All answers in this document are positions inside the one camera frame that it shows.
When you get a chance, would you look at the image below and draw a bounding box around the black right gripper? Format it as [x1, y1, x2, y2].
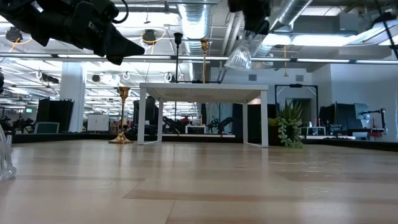
[228, 0, 272, 35]

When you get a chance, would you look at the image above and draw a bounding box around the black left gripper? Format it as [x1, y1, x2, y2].
[30, 0, 146, 66]

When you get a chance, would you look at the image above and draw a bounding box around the clear ribbed glass candle holder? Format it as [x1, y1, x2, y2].
[0, 124, 17, 181]
[223, 29, 253, 71]

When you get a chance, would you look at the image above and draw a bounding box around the tall gold candlestick holder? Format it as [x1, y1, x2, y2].
[200, 39, 210, 84]
[108, 86, 134, 144]

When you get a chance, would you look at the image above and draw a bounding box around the tall black candlestick holder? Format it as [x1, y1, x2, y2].
[173, 32, 184, 83]

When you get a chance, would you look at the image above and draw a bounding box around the black jointed desk arm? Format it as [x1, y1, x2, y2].
[360, 108, 388, 135]

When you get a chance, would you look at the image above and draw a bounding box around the rectangular ceiling light panel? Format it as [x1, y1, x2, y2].
[262, 32, 358, 47]

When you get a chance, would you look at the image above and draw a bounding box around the white building column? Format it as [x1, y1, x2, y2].
[60, 62, 87, 133]

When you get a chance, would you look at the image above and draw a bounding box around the long ceiling light bar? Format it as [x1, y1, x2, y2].
[0, 52, 398, 65]

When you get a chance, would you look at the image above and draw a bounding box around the white perforated metal shelf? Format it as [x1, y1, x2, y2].
[137, 82, 269, 149]

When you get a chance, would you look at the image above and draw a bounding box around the black room partition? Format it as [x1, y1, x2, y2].
[35, 98, 75, 134]

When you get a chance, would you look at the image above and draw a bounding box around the small background monitor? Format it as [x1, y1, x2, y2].
[34, 121, 60, 135]

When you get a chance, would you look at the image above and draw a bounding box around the green potted succulent plant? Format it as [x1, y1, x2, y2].
[268, 100, 305, 149]

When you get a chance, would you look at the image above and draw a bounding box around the black fabric backdrop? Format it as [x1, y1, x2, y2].
[319, 102, 355, 131]

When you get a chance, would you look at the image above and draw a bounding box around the black ceiling cable reel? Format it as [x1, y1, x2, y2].
[142, 29, 158, 46]
[5, 27, 24, 44]

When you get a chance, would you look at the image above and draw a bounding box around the silver spiral ventilation duct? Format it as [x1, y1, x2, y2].
[257, 0, 313, 62]
[177, 0, 213, 82]

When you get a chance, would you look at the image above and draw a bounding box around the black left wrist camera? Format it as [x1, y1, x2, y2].
[73, 0, 119, 26]

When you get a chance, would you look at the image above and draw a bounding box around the yellow hanging ceiling cord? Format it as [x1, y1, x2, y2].
[282, 45, 289, 78]

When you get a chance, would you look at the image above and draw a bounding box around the black background frame stand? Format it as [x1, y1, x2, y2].
[274, 83, 319, 125]

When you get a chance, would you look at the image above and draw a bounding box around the black aluminium table frame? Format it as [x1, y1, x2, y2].
[12, 132, 398, 152]

